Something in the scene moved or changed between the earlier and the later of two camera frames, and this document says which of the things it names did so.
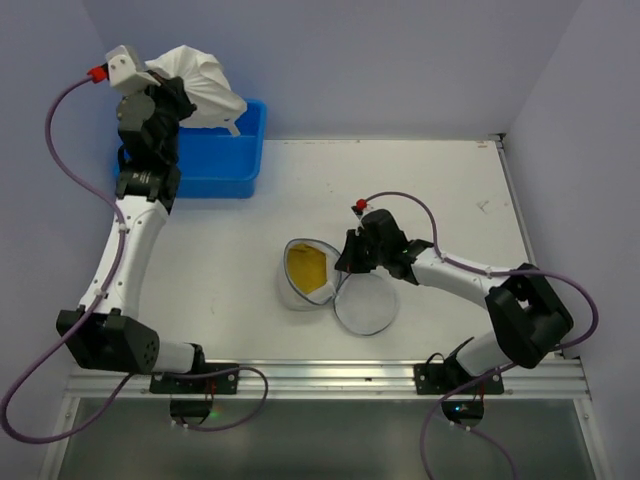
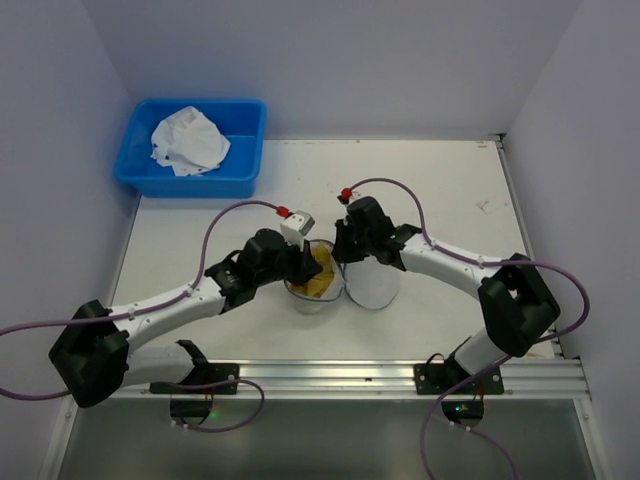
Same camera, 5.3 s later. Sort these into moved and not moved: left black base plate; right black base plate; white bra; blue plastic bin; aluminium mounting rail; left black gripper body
Moved: left black gripper body; white bra
Not moved: blue plastic bin; right black base plate; aluminium mounting rail; left black base plate
